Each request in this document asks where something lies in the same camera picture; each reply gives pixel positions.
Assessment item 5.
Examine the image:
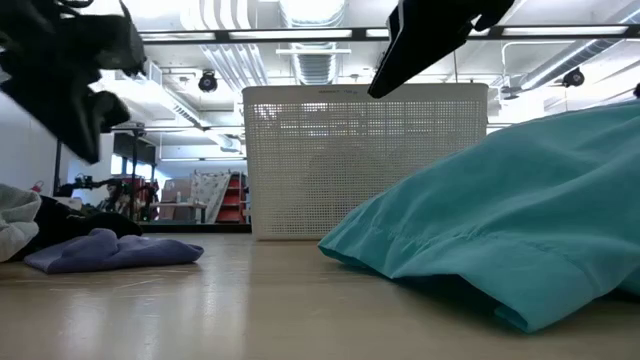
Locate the black aluminium table frame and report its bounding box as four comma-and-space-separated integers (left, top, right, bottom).
137, 222, 253, 235

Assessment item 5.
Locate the small light grey garment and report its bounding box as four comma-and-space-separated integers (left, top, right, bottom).
0, 183, 43, 264

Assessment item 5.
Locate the silver ribbed air duct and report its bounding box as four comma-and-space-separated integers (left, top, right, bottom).
278, 0, 351, 86

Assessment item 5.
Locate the red shelf rack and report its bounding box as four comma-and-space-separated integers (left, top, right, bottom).
215, 172, 250, 224

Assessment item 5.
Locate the teal garment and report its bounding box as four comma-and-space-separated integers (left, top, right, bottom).
317, 99, 640, 335

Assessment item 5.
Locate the white perforated plastic basket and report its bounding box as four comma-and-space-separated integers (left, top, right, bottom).
242, 83, 490, 241

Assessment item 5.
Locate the black stand pole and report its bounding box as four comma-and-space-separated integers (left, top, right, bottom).
52, 139, 64, 197

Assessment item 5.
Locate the black wall panel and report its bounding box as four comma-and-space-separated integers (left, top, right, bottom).
113, 132, 157, 166

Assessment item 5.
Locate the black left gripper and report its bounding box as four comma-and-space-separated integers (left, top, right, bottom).
0, 0, 147, 165

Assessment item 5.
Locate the pale blue sock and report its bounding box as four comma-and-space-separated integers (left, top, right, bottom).
23, 228, 205, 275

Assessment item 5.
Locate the black overhead frame beam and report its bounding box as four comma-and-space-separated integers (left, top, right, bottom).
137, 23, 640, 43

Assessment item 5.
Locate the white patterned hanging cloth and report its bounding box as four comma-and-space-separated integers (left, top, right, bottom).
189, 171, 232, 224

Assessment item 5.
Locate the black ceiling spotlight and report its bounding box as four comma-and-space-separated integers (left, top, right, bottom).
562, 67, 586, 89
198, 69, 219, 94

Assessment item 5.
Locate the black and red machine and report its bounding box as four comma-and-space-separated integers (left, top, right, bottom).
54, 172, 160, 222

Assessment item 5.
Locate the wooden work table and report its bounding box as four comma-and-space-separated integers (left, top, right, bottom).
149, 201, 209, 224

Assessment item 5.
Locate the black underwear with white waistband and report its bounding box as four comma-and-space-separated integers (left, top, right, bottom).
9, 194, 144, 261

